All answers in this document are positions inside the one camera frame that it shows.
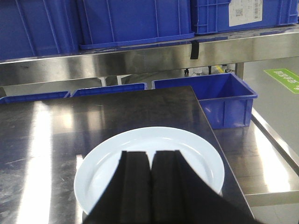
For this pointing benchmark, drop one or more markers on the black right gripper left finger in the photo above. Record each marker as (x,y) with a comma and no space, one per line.
(127,198)

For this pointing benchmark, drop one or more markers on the blue bin rim left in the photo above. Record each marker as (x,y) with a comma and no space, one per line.
(35,97)

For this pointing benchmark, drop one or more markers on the blue bin rim middle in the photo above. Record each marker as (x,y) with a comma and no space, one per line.
(110,89)

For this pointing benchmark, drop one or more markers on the blue crate with label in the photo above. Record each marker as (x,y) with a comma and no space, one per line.
(220,16)

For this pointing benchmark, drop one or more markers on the blue bin rim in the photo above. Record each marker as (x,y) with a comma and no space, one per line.
(110,89)
(35,97)

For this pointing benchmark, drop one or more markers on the stainless steel shelf rail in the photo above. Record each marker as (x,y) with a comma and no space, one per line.
(205,50)

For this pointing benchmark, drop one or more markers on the light blue plate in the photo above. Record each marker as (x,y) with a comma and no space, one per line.
(99,165)

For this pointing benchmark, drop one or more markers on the blue crate upper middle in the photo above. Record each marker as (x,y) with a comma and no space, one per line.
(115,23)

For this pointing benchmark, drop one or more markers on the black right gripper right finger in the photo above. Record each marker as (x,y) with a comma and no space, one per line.
(180,196)

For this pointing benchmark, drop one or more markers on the open blue bin right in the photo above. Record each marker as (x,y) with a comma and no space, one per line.
(225,98)

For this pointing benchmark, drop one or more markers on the blue crate upper left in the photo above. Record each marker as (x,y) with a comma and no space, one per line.
(34,28)

